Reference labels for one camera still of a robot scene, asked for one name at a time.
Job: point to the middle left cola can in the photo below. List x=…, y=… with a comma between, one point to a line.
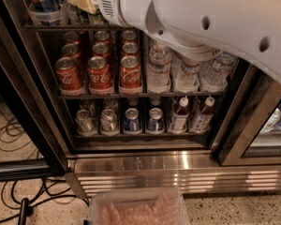
x=73, y=51

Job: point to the front middle water bottle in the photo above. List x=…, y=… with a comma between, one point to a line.
x=186, y=76

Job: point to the front right cola can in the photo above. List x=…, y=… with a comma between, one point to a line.
x=130, y=72

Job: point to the back left cola can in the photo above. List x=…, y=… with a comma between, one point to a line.
x=72, y=37

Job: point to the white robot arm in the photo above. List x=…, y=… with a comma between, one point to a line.
x=250, y=29

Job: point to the front left cola can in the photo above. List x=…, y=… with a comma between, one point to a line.
x=68, y=73

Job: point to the front middle cola can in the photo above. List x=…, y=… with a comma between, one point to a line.
x=99, y=73

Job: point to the front right blue can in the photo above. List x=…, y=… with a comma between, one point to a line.
x=155, y=122

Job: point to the back centre cola can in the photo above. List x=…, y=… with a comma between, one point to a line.
x=103, y=37

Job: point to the front right water bottle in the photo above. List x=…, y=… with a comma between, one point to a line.
x=214, y=73

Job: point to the cola can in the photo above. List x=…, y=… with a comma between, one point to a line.
x=129, y=36
x=73, y=51
x=130, y=48
x=103, y=37
x=68, y=73
x=103, y=50
x=72, y=37
x=130, y=72
x=99, y=73

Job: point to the silver can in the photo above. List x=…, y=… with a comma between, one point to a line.
x=108, y=119
x=84, y=121

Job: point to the right fridge door frame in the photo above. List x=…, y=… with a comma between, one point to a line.
x=250, y=101

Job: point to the clear plastic bin pink contents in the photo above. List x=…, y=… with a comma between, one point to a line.
x=139, y=206

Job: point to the middle right cola can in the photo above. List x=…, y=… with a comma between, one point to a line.
x=130, y=48

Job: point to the front left blue can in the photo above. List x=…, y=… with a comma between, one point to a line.
x=132, y=121

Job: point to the open fridge door left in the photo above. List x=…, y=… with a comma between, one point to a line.
x=23, y=73

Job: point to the middle centre cola can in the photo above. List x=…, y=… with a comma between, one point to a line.
x=103, y=50

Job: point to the front left silver can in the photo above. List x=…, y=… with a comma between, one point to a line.
x=84, y=121

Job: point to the front left water bottle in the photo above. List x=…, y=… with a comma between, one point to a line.
x=158, y=68

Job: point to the tea bottle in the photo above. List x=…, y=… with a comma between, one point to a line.
x=202, y=116
x=178, y=115

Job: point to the left tea bottle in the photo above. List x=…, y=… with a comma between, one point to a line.
x=178, y=115

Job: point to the water bottle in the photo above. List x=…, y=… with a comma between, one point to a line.
x=186, y=76
x=158, y=68
x=214, y=73

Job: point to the stainless fridge base grille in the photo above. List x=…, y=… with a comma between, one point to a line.
x=190, y=171

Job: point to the clear tray under blue can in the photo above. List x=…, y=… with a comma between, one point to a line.
x=59, y=17

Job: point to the back right cola can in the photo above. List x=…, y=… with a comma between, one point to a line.
x=129, y=36

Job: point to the right tea bottle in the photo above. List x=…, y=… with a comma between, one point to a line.
x=202, y=116

